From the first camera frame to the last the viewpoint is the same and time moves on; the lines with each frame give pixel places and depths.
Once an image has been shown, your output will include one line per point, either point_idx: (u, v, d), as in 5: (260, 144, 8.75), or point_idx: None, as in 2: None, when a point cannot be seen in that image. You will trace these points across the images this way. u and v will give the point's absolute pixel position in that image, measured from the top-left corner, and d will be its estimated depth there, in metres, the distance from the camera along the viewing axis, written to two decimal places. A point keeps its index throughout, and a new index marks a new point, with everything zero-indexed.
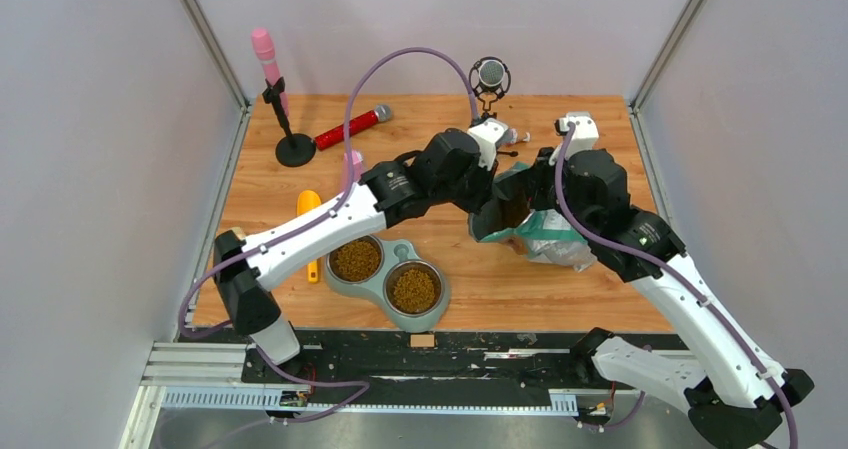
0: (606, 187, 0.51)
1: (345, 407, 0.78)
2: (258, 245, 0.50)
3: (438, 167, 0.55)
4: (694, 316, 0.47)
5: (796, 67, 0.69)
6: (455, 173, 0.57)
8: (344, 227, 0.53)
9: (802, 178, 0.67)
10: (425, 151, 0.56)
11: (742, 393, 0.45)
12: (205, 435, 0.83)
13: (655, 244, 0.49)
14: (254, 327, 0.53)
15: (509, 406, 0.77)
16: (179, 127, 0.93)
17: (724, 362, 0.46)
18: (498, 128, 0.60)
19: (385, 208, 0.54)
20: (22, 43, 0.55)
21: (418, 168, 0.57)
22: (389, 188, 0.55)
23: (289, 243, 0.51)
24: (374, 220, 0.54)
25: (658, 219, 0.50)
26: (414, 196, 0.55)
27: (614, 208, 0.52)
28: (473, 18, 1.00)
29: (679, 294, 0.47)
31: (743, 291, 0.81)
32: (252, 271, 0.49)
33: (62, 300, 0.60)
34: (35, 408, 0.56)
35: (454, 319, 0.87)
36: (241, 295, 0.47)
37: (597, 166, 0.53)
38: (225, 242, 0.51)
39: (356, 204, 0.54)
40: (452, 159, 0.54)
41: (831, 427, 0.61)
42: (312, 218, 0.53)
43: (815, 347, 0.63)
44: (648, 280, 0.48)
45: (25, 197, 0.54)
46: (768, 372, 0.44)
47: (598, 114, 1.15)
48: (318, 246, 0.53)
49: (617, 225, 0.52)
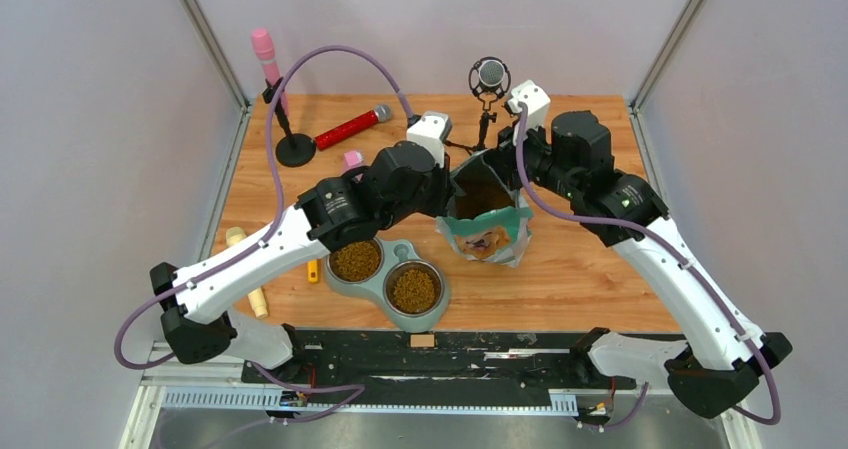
0: (589, 148, 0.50)
1: (344, 407, 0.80)
2: (186, 281, 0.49)
3: (382, 188, 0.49)
4: (676, 278, 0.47)
5: (796, 67, 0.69)
6: (406, 191, 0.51)
8: (275, 257, 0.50)
9: (802, 177, 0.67)
10: (371, 167, 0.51)
11: (721, 355, 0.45)
12: (205, 436, 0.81)
13: (638, 208, 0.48)
14: (201, 354, 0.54)
15: (509, 406, 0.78)
16: (179, 127, 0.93)
17: (704, 325, 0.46)
18: (438, 122, 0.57)
19: (320, 235, 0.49)
20: (22, 42, 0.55)
21: (364, 185, 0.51)
22: (328, 210, 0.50)
23: (218, 276, 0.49)
24: (310, 248, 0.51)
25: (641, 183, 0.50)
26: (356, 220, 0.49)
27: (597, 170, 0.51)
28: (473, 18, 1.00)
29: (661, 257, 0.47)
31: (744, 291, 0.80)
32: (179, 309, 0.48)
33: (63, 299, 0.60)
34: (36, 408, 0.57)
35: (454, 319, 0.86)
36: (168, 333, 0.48)
37: (579, 127, 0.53)
38: (158, 275, 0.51)
39: (288, 233, 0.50)
40: (399, 179, 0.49)
41: (832, 428, 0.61)
42: (244, 249, 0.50)
43: (817, 348, 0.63)
44: (630, 243, 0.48)
45: (26, 197, 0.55)
46: (746, 335, 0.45)
47: (598, 114, 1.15)
48: (253, 277, 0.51)
49: (601, 188, 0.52)
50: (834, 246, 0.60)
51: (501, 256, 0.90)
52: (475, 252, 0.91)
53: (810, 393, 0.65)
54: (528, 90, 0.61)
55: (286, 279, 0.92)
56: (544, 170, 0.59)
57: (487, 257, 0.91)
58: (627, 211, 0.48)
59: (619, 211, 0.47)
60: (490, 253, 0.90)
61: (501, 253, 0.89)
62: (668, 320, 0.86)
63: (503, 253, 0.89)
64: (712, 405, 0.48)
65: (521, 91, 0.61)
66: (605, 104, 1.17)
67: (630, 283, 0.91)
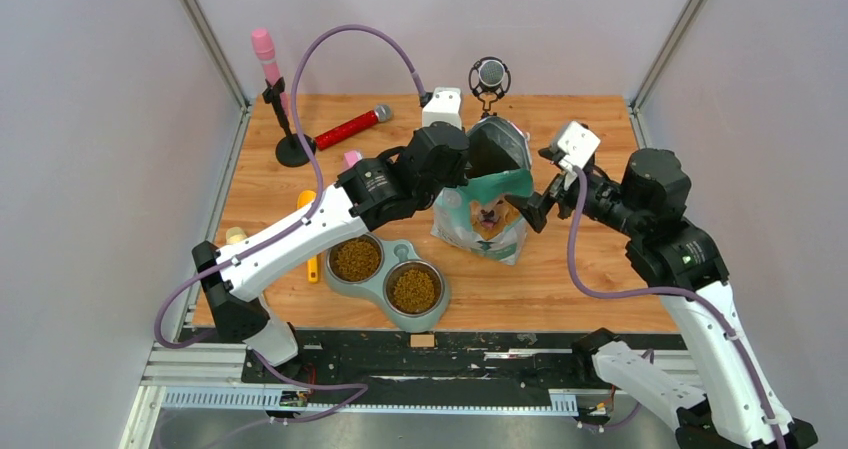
0: (664, 195, 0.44)
1: (346, 407, 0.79)
2: (231, 257, 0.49)
3: (420, 166, 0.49)
4: (716, 345, 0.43)
5: (796, 67, 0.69)
6: (442, 169, 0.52)
8: (318, 234, 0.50)
9: (803, 177, 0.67)
10: (407, 146, 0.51)
11: (740, 431, 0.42)
12: (205, 435, 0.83)
13: (700, 266, 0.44)
14: (241, 333, 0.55)
15: (509, 406, 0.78)
16: (179, 126, 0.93)
17: (732, 397, 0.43)
18: (451, 97, 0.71)
19: (362, 213, 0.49)
20: (21, 41, 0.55)
21: (402, 165, 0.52)
22: (368, 189, 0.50)
23: (263, 254, 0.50)
24: (353, 225, 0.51)
25: (706, 238, 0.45)
26: (395, 198, 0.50)
27: (664, 217, 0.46)
28: (473, 18, 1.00)
29: (706, 321, 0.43)
31: (743, 291, 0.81)
32: (224, 284, 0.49)
33: (63, 299, 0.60)
34: (35, 408, 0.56)
35: (454, 319, 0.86)
36: (214, 308, 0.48)
37: (655, 168, 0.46)
38: (201, 253, 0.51)
39: (331, 210, 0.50)
40: (436, 156, 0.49)
41: (832, 430, 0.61)
42: (287, 225, 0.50)
43: (816, 350, 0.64)
44: (678, 301, 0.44)
45: (26, 196, 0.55)
46: (775, 420, 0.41)
47: (598, 115, 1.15)
48: (296, 254, 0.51)
49: (662, 236, 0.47)
50: (834, 247, 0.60)
51: (508, 236, 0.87)
52: (481, 230, 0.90)
53: (806, 393, 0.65)
54: (574, 139, 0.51)
55: (286, 279, 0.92)
56: (605, 210, 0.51)
57: (495, 235, 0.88)
58: (687, 268, 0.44)
59: (677, 267, 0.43)
60: (498, 230, 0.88)
61: (508, 233, 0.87)
62: (669, 320, 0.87)
63: (510, 232, 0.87)
64: None
65: (565, 141, 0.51)
66: (605, 104, 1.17)
67: (630, 283, 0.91)
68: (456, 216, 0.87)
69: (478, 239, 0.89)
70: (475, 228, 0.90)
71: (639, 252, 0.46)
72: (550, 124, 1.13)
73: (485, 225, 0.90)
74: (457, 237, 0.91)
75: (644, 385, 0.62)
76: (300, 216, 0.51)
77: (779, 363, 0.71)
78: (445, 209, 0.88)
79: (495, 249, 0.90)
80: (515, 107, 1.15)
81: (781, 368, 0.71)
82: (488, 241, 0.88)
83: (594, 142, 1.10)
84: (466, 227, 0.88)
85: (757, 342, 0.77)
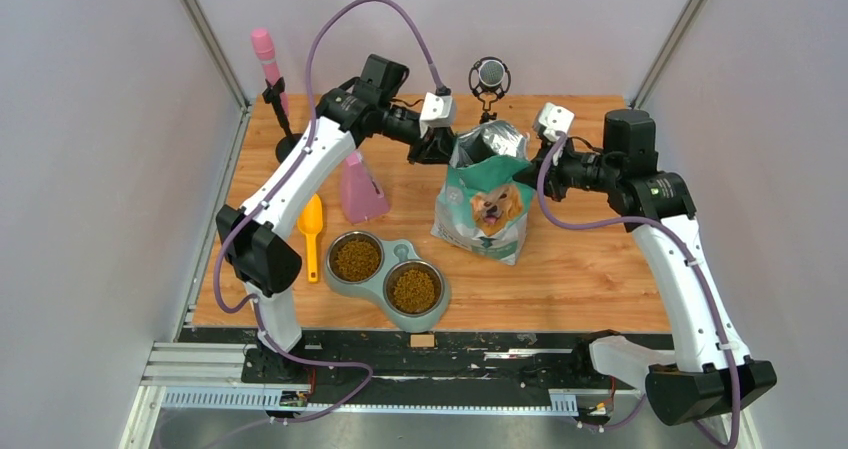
0: (629, 131, 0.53)
1: (342, 406, 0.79)
2: (258, 204, 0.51)
3: (380, 80, 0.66)
4: (678, 270, 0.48)
5: (796, 68, 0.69)
6: (391, 90, 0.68)
8: (324, 156, 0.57)
9: (804, 177, 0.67)
10: (363, 73, 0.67)
11: (694, 354, 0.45)
12: (205, 436, 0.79)
13: (668, 199, 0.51)
14: (285, 283, 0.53)
15: (509, 406, 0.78)
16: (180, 126, 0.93)
17: (689, 321, 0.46)
18: (435, 109, 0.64)
19: (350, 122, 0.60)
20: (22, 44, 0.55)
21: (362, 90, 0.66)
22: (346, 104, 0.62)
23: (284, 190, 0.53)
24: (344, 143, 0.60)
25: (678, 180, 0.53)
26: (367, 109, 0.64)
27: (636, 158, 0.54)
28: (474, 18, 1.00)
29: (669, 248, 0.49)
31: (746, 291, 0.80)
32: (265, 226, 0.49)
33: (62, 297, 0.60)
34: (35, 407, 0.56)
35: (453, 319, 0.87)
36: (266, 247, 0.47)
37: (626, 115, 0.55)
38: (224, 216, 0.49)
39: (324, 137, 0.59)
40: (390, 71, 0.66)
41: (832, 430, 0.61)
42: (295, 159, 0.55)
43: (818, 349, 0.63)
44: (645, 231, 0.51)
45: (27, 197, 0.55)
46: (727, 345, 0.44)
47: (598, 115, 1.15)
48: (311, 182, 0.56)
49: (638, 177, 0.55)
50: (834, 248, 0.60)
51: (509, 233, 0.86)
52: (483, 227, 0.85)
53: (812, 392, 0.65)
54: (553, 114, 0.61)
55: None
56: (593, 177, 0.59)
57: (496, 232, 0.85)
58: (654, 198, 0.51)
59: (646, 197, 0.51)
60: (499, 227, 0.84)
61: (509, 228, 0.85)
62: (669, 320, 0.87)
63: (511, 228, 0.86)
64: (673, 409, 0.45)
65: (547, 117, 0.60)
66: (604, 104, 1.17)
67: (630, 283, 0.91)
68: (458, 211, 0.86)
69: (479, 236, 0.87)
70: (476, 224, 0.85)
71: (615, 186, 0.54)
72: None
73: (487, 221, 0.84)
74: (458, 234, 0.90)
75: (630, 358, 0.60)
76: (301, 149, 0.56)
77: (782, 364, 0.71)
78: (447, 207, 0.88)
79: (495, 248, 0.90)
80: (515, 107, 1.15)
81: (783, 368, 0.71)
82: (490, 237, 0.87)
83: (594, 142, 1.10)
84: (468, 223, 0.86)
85: (758, 342, 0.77)
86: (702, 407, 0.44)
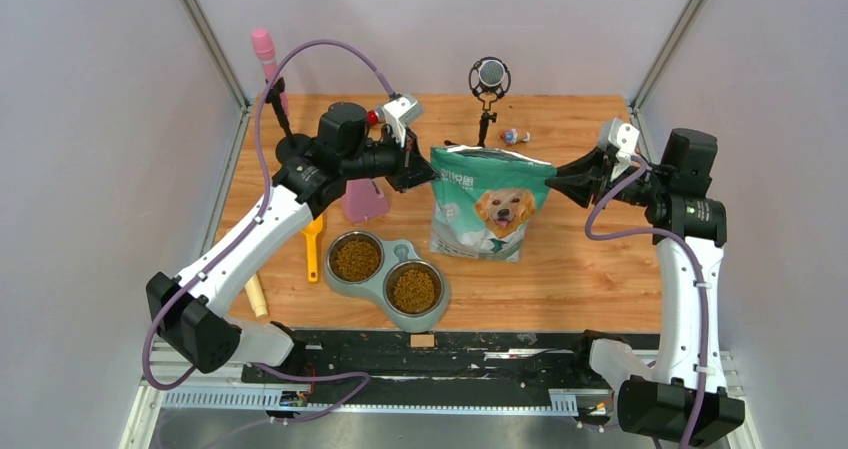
0: (688, 149, 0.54)
1: (342, 406, 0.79)
2: (195, 274, 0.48)
3: (335, 145, 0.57)
4: (682, 286, 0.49)
5: (795, 67, 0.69)
6: (353, 143, 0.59)
8: (273, 229, 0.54)
9: (803, 177, 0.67)
10: (318, 134, 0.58)
11: (670, 366, 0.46)
12: (205, 436, 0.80)
13: (701, 221, 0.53)
14: (218, 359, 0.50)
15: (509, 406, 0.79)
16: (180, 126, 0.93)
17: (676, 335, 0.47)
18: (405, 103, 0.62)
19: (307, 198, 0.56)
20: (21, 42, 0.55)
21: (320, 152, 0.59)
22: (303, 180, 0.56)
23: (226, 261, 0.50)
24: (300, 214, 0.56)
25: (718, 205, 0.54)
26: (329, 180, 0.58)
27: (686, 177, 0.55)
28: (475, 18, 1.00)
29: (683, 264, 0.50)
31: (745, 291, 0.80)
32: (199, 300, 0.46)
33: (62, 295, 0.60)
34: (35, 406, 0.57)
35: (453, 319, 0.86)
36: (196, 325, 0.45)
37: (691, 134, 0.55)
38: (158, 285, 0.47)
39: (279, 205, 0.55)
40: (344, 133, 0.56)
41: (831, 431, 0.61)
42: (243, 229, 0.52)
43: (818, 349, 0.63)
44: (666, 245, 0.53)
45: (27, 196, 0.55)
46: (704, 367, 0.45)
47: (598, 115, 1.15)
48: (257, 255, 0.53)
49: (682, 194, 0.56)
50: (834, 247, 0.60)
51: (518, 234, 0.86)
52: (494, 229, 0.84)
53: (812, 392, 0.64)
54: (622, 132, 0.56)
55: (286, 279, 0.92)
56: (644, 193, 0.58)
57: (508, 234, 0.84)
58: (687, 216, 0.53)
59: (679, 214, 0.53)
60: (511, 229, 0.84)
61: (518, 230, 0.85)
62: None
63: (520, 230, 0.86)
64: (632, 414, 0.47)
65: (616, 135, 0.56)
66: (604, 104, 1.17)
67: (630, 283, 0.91)
68: (460, 224, 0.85)
69: (489, 238, 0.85)
70: (487, 225, 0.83)
71: (654, 196, 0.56)
72: (550, 124, 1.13)
73: (499, 224, 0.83)
74: (462, 246, 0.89)
75: (623, 366, 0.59)
76: (252, 217, 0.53)
77: (783, 364, 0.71)
78: (447, 224, 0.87)
79: (504, 251, 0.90)
80: (515, 107, 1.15)
81: (783, 368, 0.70)
82: (501, 239, 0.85)
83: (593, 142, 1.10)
84: (477, 229, 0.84)
85: (758, 343, 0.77)
86: (661, 421, 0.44)
